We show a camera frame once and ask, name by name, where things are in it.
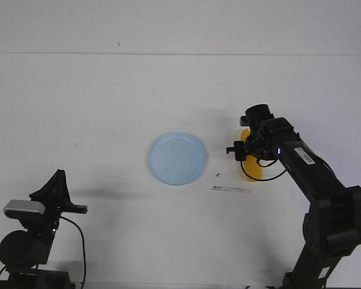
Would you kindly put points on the light blue round plate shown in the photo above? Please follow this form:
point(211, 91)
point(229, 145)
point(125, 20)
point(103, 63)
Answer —
point(177, 158)

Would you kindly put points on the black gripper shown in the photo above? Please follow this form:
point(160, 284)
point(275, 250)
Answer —
point(45, 226)
point(255, 144)

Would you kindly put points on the clear horizontal tape strip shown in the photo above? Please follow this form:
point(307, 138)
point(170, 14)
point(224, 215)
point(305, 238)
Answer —
point(231, 189)

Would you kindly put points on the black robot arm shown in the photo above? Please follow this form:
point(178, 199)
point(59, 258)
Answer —
point(332, 225)
point(23, 251)

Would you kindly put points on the yellow corn cob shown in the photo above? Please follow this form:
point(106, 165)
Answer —
point(252, 168)

